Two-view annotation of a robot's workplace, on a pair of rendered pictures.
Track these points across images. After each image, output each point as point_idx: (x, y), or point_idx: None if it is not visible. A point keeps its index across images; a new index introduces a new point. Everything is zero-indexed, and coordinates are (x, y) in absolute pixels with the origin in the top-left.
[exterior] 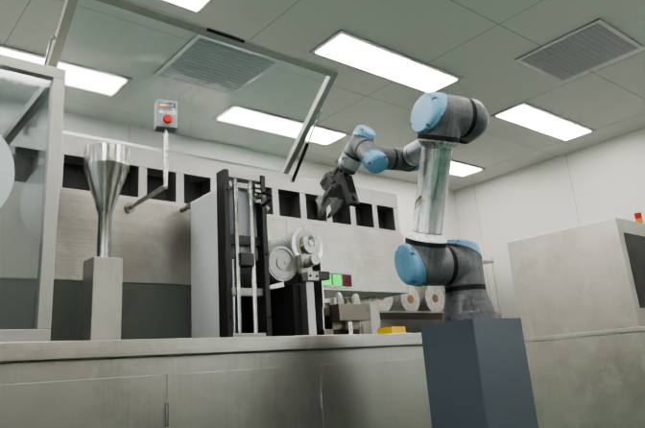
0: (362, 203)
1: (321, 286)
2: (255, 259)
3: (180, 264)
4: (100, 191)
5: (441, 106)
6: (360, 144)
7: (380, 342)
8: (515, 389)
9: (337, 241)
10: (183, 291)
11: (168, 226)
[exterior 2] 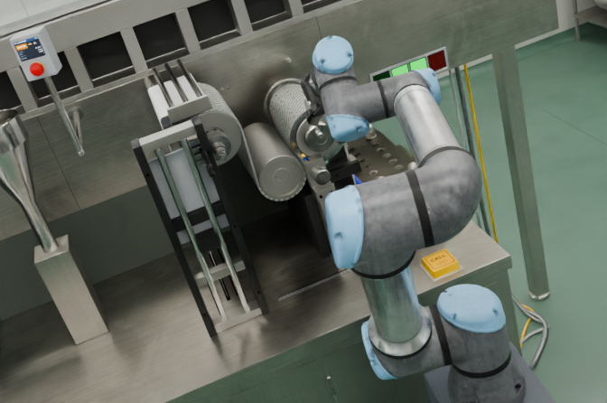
0: None
1: (351, 177)
2: (225, 226)
3: (172, 149)
4: (4, 187)
5: (350, 251)
6: (322, 89)
7: None
8: None
9: (414, 6)
10: None
11: (137, 112)
